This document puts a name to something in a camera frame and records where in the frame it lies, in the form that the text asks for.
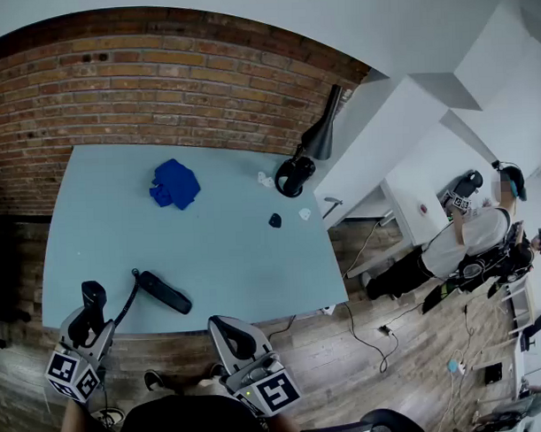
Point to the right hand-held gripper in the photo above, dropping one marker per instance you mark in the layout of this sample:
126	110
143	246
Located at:
276	392

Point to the person's right forearm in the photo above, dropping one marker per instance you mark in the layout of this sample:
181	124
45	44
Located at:
284	429

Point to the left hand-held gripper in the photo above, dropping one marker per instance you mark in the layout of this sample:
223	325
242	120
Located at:
65	373

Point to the black desk lamp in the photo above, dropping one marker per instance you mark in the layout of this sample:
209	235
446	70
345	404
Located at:
321	138

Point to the blue cloth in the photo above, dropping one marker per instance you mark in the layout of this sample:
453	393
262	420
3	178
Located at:
176	183

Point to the small white box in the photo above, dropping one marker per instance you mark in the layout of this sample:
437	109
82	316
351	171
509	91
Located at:
329	309

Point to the small black plastic piece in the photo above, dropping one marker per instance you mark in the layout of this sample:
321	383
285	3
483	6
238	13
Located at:
275	220

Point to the person's right shoe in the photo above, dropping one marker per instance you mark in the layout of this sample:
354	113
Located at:
217	370

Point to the white desk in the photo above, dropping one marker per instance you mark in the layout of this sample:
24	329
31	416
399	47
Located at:
410	223
361	163

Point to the small white bracket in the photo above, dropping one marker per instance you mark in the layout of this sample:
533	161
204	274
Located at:
262	177
269	181

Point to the black headset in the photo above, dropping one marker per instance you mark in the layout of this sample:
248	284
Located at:
291	176

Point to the person's left forearm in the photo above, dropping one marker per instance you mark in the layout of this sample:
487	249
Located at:
76	421

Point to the person's left shoe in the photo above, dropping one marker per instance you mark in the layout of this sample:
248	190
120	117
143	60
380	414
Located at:
153	380

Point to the person's black shirt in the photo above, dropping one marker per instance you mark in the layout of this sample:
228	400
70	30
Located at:
193	421

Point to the small red object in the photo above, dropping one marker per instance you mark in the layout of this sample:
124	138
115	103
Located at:
423	208

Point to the person's shoe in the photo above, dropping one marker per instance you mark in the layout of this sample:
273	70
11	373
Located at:
153	380
217	370

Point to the small white plastic piece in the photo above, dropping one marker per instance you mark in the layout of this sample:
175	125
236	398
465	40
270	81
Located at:
304	214

